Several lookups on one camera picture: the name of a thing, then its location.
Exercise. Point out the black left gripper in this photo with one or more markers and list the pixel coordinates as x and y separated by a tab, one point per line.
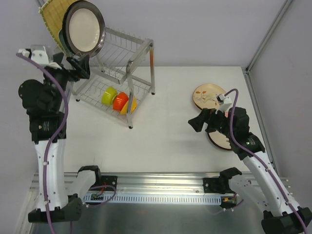
73	70

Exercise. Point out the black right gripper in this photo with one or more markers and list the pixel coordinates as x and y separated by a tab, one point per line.
207	119

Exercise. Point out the light blue divided plate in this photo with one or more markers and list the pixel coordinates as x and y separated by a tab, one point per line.
61	40

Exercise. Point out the black rimmed round plate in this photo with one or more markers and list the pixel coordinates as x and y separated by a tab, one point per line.
64	36

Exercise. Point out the woven bamboo tray plate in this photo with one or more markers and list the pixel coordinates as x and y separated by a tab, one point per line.
52	13

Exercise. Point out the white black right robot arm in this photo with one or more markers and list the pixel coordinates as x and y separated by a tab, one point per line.
281	213

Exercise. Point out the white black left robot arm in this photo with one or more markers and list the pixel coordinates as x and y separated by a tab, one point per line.
47	107

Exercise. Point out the stainless steel dish rack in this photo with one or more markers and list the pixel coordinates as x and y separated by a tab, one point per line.
125	63

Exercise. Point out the beige leaf round plate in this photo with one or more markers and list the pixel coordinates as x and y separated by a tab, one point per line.
219	141

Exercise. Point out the beige bird round plate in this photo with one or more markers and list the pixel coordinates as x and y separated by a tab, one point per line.
204	96

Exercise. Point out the lime green bowl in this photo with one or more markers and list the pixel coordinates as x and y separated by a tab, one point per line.
109	96

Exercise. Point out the orange bowl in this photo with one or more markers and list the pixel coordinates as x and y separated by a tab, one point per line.
120	101

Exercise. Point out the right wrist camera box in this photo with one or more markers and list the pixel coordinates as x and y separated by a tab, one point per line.
224	102

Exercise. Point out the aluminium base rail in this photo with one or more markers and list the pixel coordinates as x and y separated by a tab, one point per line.
158	183

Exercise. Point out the aluminium right frame post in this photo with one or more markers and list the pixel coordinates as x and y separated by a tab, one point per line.
275	23

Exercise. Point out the white slotted cable duct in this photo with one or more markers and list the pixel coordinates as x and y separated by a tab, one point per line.
167	199

